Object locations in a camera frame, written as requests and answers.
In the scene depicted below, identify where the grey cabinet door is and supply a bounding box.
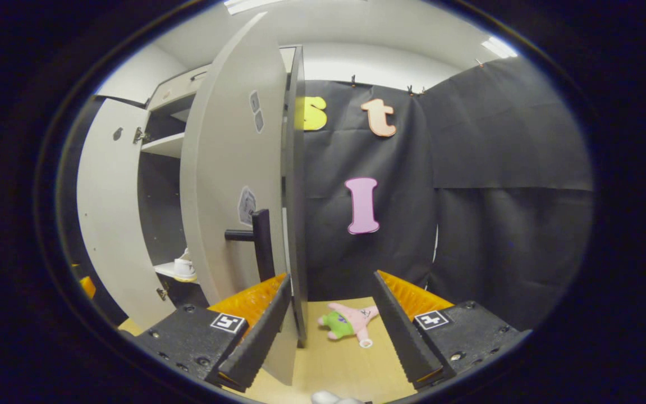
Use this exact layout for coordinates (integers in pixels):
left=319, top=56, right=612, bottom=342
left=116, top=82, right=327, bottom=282
left=180, top=11, right=308, bottom=388
left=76, top=98, right=177, bottom=330

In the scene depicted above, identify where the white canvas shoe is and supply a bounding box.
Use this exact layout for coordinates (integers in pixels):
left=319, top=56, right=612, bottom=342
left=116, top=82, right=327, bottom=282
left=173, top=248, right=198, bottom=282

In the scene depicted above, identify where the grey cabinet shelf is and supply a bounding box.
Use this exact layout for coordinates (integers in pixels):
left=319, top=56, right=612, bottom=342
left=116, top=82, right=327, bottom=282
left=153, top=261, right=197, bottom=283
left=140, top=132, right=186, bottom=159

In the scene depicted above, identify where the beige cabinet drawer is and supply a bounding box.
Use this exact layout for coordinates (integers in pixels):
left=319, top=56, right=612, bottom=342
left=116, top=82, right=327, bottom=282
left=148, top=63, right=212, bottom=113

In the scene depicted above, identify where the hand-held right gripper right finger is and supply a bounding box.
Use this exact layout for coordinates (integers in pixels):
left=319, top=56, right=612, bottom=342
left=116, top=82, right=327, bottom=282
left=372, top=269, right=528, bottom=389

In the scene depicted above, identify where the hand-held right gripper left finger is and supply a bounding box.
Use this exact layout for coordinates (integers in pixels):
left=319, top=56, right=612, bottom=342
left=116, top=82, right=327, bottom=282
left=132, top=272, right=294, bottom=393

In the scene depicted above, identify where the black door handle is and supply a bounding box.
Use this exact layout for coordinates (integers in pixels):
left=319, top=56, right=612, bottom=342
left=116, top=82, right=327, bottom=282
left=225, top=209, right=276, bottom=283

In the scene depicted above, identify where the grey shoe cabinet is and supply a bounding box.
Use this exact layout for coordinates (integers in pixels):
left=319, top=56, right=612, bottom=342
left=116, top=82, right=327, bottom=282
left=132, top=46, right=301, bottom=309

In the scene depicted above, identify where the pink green plush toy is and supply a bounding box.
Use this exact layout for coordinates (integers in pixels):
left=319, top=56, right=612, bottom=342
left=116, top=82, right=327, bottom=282
left=317, top=303, right=381, bottom=348

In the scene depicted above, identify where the ceiling light panel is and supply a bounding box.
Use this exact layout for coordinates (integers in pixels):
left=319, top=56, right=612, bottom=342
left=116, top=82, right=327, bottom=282
left=481, top=35, right=519, bottom=59
left=225, top=0, right=290, bottom=16

